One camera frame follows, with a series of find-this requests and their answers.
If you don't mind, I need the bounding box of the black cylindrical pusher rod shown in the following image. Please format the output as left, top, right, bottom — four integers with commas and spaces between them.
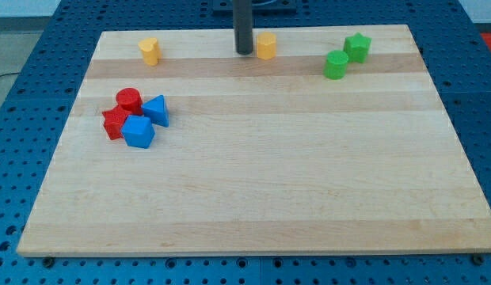
232, 0, 253, 55

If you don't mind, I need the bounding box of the yellow hexagon block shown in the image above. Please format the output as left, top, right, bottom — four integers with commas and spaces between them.
256, 32, 276, 60

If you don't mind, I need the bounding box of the yellow heart block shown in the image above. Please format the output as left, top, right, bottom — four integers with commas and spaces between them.
138, 37, 162, 66

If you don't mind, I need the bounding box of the green cylinder block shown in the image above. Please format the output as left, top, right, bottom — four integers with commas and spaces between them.
323, 50, 348, 80

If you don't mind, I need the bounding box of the green star block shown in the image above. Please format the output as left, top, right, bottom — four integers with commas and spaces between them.
344, 32, 371, 63

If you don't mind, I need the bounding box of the blue triangle block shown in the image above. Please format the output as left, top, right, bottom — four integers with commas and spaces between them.
141, 95, 169, 127

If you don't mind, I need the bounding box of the red cylinder block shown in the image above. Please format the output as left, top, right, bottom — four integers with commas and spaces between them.
116, 87, 143, 116

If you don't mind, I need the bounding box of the wooden board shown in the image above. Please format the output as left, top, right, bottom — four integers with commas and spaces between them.
17, 25, 491, 257

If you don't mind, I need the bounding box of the blue cube block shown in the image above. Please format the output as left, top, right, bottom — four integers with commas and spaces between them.
121, 115, 155, 149

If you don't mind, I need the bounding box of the red star block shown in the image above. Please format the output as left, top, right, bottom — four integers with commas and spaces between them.
102, 105, 132, 140

